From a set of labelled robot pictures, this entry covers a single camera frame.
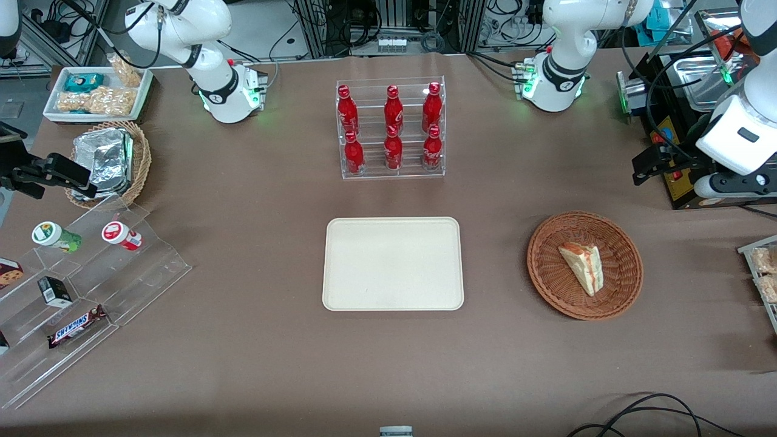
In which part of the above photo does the black food warmer case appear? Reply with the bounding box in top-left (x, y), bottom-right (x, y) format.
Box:
top-left (616, 9), bottom-right (777, 211)

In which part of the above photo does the black floor cable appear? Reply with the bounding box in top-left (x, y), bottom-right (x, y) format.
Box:
top-left (568, 393), bottom-right (750, 437)

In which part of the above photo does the clear bag of puffed snack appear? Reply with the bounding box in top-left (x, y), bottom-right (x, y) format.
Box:
top-left (56, 86), bottom-right (138, 117)

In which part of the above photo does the red yogurt cup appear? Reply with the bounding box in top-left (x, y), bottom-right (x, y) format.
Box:
top-left (101, 221), bottom-right (143, 251)

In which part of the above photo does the clear acrylic bottle rack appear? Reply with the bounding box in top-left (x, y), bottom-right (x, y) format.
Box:
top-left (336, 76), bottom-right (446, 180)

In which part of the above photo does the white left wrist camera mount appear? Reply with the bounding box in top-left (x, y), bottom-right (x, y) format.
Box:
top-left (694, 172), bottom-right (777, 201)

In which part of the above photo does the beige plastic tray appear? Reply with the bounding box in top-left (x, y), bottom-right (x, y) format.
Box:
top-left (322, 217), bottom-right (465, 312)

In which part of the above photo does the green yogurt cup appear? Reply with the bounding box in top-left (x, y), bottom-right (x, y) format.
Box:
top-left (32, 221), bottom-right (83, 254)

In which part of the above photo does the red food packet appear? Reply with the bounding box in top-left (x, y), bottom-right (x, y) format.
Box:
top-left (710, 27), bottom-right (761, 69)

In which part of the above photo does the steel warmer tray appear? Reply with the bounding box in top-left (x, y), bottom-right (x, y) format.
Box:
top-left (667, 53), bottom-right (740, 114)

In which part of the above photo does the small black box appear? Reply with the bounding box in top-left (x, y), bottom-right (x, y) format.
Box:
top-left (38, 276), bottom-right (73, 308)

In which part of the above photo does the grey arm base connector block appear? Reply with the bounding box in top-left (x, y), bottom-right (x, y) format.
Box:
top-left (242, 64), bottom-right (270, 112)
top-left (512, 58), bottom-right (538, 101)

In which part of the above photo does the snickers bar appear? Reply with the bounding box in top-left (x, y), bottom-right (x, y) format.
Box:
top-left (47, 304), bottom-right (109, 349)

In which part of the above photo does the brown cookie box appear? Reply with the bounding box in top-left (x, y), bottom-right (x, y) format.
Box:
top-left (0, 257), bottom-right (24, 291)

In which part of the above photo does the brown wicker basket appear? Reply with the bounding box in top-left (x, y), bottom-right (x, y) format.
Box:
top-left (527, 211), bottom-right (644, 321)

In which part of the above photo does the triangle sandwich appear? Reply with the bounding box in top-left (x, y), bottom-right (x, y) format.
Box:
top-left (558, 242), bottom-right (605, 297)

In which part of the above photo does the teal snack packet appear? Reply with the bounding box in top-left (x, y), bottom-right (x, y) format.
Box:
top-left (64, 73), bottom-right (106, 93)

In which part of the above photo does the white rectangular snack tray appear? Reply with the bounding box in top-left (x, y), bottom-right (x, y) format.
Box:
top-left (42, 66), bottom-right (154, 124)

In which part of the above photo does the aluminium foil container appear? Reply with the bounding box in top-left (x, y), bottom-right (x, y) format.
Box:
top-left (72, 127), bottom-right (135, 199)

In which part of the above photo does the black right wrist mount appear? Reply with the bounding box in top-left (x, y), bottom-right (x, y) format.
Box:
top-left (0, 121), bottom-right (29, 161)

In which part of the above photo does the clear bag of peanuts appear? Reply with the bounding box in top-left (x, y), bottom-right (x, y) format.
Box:
top-left (107, 53), bottom-right (144, 88)

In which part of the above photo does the tray with snacks right edge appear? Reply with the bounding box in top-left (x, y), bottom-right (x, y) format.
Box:
top-left (738, 235), bottom-right (777, 334)

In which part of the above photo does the red cola bottle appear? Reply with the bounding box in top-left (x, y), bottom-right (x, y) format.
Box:
top-left (384, 126), bottom-right (404, 171)
top-left (344, 130), bottom-right (365, 176)
top-left (337, 85), bottom-right (360, 135)
top-left (422, 82), bottom-right (443, 130)
top-left (384, 85), bottom-right (404, 131)
top-left (422, 124), bottom-right (443, 172)

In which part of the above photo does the tan wicker basket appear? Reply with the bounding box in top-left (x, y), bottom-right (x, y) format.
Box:
top-left (64, 120), bottom-right (152, 210)

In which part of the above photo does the aluminium frame rack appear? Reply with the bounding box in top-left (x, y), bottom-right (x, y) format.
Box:
top-left (291, 0), bottom-right (489, 59)

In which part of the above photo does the teal box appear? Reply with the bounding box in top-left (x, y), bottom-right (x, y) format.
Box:
top-left (645, 0), bottom-right (676, 31)

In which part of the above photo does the clear acrylic step display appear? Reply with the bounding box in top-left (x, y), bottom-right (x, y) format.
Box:
top-left (0, 194), bottom-right (192, 410)

